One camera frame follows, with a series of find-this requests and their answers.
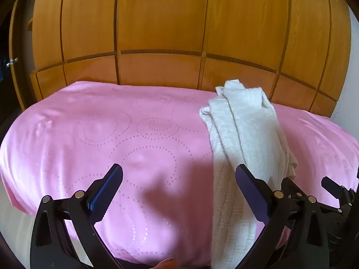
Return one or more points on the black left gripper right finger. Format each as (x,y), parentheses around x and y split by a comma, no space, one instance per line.
(286,241)

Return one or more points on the person's left hand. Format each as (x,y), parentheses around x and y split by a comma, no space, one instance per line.
(170,263)

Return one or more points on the pink bed cover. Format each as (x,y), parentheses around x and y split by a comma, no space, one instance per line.
(164,206)

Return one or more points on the wooden panelled headboard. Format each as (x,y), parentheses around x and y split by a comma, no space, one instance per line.
(297,51)

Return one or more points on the white knitted sweater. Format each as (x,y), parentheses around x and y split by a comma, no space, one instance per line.
(244,129)

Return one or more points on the wooden wardrobe door with knob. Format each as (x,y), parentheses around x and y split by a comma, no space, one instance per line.
(21,80)

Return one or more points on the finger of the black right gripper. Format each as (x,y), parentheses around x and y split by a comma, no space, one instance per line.
(345,196)
(295,200)

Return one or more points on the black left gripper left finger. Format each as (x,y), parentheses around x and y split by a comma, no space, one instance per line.
(51,245)

